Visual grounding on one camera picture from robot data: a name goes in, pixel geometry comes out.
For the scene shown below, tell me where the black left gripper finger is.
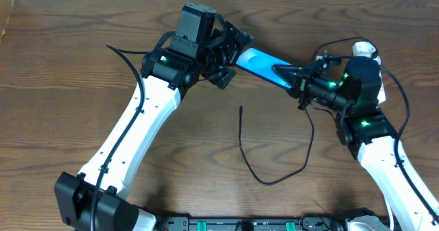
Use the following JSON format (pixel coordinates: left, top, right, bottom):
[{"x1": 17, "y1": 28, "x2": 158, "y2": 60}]
[
  {"x1": 217, "y1": 70, "x2": 236, "y2": 90},
  {"x1": 233, "y1": 35, "x2": 254, "y2": 64}
]

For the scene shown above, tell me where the blue Galaxy smartphone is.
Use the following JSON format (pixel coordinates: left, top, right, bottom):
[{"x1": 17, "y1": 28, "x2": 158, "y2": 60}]
[{"x1": 236, "y1": 48, "x2": 291, "y2": 90}]

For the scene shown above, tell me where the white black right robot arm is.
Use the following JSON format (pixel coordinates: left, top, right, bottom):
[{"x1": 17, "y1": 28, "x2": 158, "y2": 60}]
[{"x1": 272, "y1": 56, "x2": 438, "y2": 230}]

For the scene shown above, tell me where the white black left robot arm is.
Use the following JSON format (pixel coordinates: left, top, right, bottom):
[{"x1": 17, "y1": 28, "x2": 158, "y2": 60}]
[{"x1": 54, "y1": 2, "x2": 253, "y2": 230}]

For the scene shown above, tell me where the white USB charger plug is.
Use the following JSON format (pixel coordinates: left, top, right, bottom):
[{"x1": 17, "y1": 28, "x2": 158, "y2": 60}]
[{"x1": 353, "y1": 41, "x2": 381, "y2": 64}]

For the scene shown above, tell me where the white power strip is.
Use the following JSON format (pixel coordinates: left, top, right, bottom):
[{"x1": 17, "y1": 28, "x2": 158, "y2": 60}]
[{"x1": 377, "y1": 84, "x2": 386, "y2": 104}]

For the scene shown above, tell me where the brown cardboard side panel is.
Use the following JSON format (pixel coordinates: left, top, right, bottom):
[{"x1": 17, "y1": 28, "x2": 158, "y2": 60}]
[{"x1": 0, "y1": 0, "x2": 15, "y2": 42}]

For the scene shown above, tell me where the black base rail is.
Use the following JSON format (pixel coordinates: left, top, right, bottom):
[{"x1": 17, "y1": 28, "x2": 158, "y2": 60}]
[{"x1": 150, "y1": 208, "x2": 395, "y2": 231}]

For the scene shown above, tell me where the white power strip cord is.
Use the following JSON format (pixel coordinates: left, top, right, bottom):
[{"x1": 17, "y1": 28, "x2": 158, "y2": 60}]
[{"x1": 383, "y1": 198, "x2": 395, "y2": 231}]

